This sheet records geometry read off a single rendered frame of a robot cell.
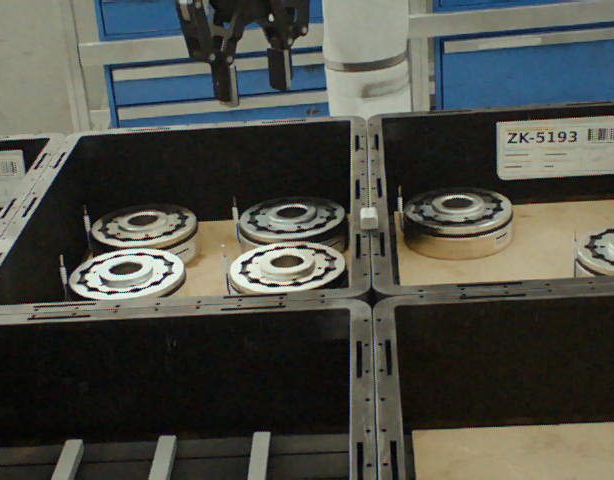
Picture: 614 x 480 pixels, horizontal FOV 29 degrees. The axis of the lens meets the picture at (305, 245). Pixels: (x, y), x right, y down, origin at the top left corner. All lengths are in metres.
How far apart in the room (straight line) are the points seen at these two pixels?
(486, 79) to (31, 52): 1.52
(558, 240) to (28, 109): 2.91
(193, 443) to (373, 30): 0.58
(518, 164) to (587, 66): 1.84
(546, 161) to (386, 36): 0.23
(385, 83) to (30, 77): 2.64
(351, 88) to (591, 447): 0.59
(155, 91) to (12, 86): 1.02
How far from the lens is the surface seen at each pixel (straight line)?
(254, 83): 2.93
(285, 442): 0.86
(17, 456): 0.90
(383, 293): 0.83
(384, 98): 1.32
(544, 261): 1.10
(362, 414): 0.70
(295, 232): 1.11
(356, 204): 0.98
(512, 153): 1.20
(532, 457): 0.84
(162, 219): 1.15
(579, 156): 1.22
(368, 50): 1.30
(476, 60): 2.97
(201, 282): 1.10
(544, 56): 3.01
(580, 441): 0.86
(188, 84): 2.94
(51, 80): 3.87
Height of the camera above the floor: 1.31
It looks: 24 degrees down
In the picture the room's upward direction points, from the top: 5 degrees counter-clockwise
